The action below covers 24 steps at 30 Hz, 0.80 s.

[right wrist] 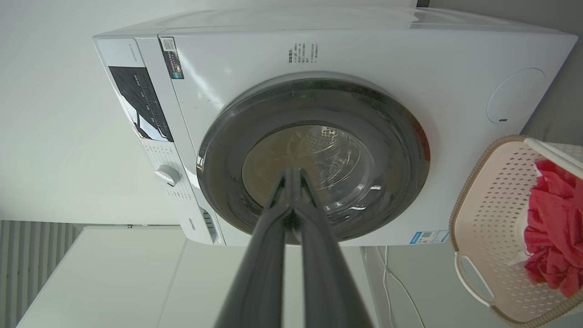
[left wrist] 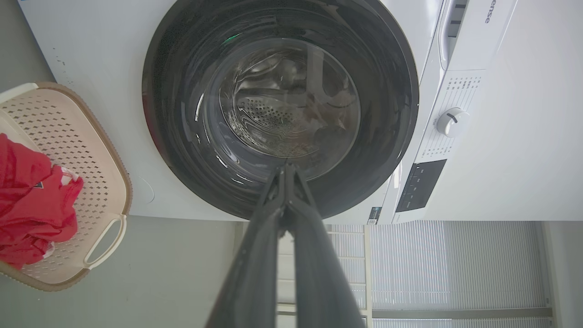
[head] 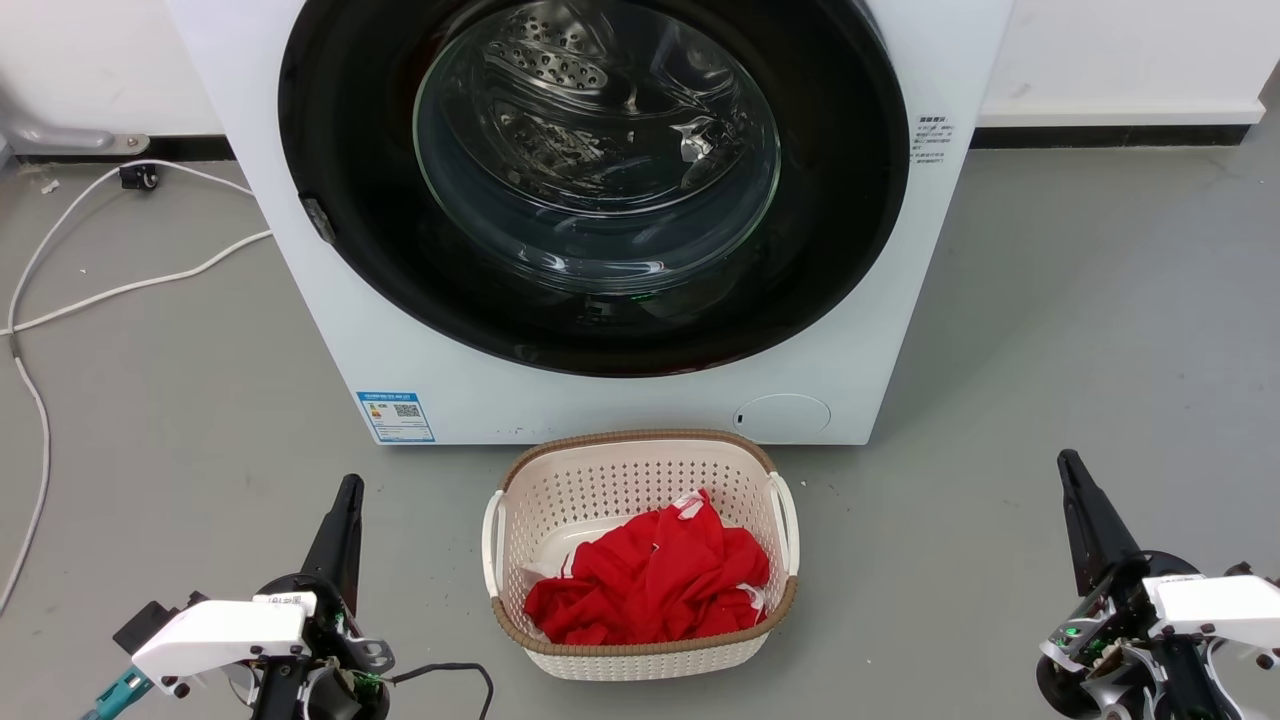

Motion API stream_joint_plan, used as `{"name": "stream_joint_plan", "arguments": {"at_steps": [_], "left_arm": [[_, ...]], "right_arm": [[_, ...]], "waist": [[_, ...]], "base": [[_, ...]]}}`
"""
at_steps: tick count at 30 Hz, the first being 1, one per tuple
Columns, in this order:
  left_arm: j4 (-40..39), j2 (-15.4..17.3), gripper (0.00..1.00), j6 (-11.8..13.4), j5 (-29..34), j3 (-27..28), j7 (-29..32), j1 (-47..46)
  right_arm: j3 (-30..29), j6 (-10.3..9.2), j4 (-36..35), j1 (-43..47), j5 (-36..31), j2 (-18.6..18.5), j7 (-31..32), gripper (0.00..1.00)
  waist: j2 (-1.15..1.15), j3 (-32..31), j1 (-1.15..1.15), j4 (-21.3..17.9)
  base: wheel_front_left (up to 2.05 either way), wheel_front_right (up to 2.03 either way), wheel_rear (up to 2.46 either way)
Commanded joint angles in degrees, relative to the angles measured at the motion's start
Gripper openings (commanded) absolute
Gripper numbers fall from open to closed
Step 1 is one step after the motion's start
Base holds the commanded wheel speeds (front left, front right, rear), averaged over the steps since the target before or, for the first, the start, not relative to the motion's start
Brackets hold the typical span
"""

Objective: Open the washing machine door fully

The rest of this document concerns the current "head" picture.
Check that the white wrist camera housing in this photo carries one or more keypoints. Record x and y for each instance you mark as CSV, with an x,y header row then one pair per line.
x,y
1215,605
220,632

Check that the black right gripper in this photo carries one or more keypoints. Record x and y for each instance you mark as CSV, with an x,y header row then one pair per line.
x,y
1120,640

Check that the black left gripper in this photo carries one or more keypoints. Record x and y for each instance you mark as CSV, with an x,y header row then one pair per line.
x,y
335,660

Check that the small black floor plug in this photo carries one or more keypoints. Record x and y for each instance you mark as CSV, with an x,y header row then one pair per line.
x,y
138,177

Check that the black round washer door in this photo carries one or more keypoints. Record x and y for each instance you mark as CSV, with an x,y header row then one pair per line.
x,y
600,320

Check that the white washing machine body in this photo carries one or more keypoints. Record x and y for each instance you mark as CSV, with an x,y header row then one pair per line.
x,y
900,330

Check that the cream perforated laundry basket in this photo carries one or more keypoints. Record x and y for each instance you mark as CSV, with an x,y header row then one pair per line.
x,y
640,470

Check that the blue energy label sticker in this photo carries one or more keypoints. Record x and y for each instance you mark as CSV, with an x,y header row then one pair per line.
x,y
396,416

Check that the red garment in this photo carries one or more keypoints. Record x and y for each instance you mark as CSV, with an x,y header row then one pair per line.
x,y
660,580

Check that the round white filter cover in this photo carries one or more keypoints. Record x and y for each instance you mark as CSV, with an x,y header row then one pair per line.
x,y
782,416

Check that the grey floor pipe bracket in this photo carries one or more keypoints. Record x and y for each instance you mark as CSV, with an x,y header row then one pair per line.
x,y
60,138

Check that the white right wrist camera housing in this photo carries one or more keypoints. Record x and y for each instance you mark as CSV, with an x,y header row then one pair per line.
x,y
1215,605

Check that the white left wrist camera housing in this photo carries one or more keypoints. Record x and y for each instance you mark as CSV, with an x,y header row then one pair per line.
x,y
220,632

